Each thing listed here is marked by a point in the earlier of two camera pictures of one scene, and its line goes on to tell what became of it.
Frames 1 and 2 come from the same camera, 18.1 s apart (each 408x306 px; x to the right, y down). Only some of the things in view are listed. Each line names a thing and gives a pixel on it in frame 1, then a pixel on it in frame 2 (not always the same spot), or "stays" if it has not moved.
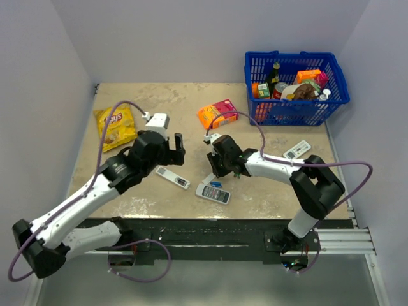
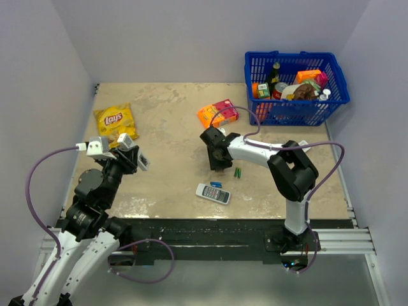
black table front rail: (208, 241) stays
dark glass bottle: (274, 78) stays
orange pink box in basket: (316, 75) stays
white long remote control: (173, 176) to (127, 143)
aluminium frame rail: (345, 241) stays
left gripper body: (172, 157) to (124, 164)
